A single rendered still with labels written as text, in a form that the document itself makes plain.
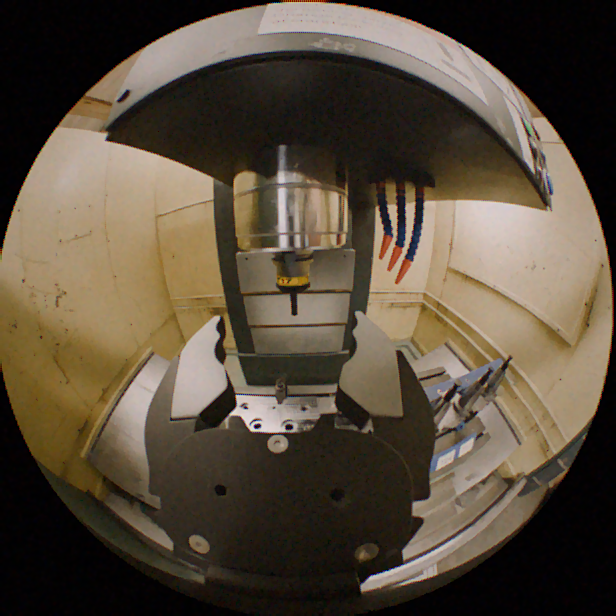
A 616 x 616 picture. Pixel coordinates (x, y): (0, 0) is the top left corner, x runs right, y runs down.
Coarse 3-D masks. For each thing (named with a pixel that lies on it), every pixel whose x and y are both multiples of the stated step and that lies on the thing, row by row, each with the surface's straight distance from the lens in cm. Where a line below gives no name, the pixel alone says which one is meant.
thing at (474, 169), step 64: (192, 64) 14; (256, 64) 12; (320, 64) 12; (384, 64) 13; (128, 128) 16; (192, 128) 17; (256, 128) 18; (320, 128) 18; (384, 128) 18; (448, 128) 17; (512, 128) 23; (448, 192) 37; (512, 192) 29
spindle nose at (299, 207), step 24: (240, 168) 24; (264, 168) 21; (288, 168) 20; (312, 168) 20; (336, 168) 23; (240, 192) 23; (264, 192) 20; (288, 192) 19; (312, 192) 20; (336, 192) 22; (240, 216) 23; (264, 216) 20; (288, 216) 19; (312, 216) 19; (336, 216) 21; (240, 240) 24; (264, 240) 20; (288, 240) 19; (312, 240) 20; (336, 240) 22
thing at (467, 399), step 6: (474, 384) 41; (480, 384) 40; (486, 384) 42; (468, 390) 42; (474, 390) 41; (480, 390) 41; (462, 396) 43; (468, 396) 42; (474, 396) 42; (462, 402) 43; (468, 402) 43; (474, 402) 43; (462, 408) 44; (468, 408) 44
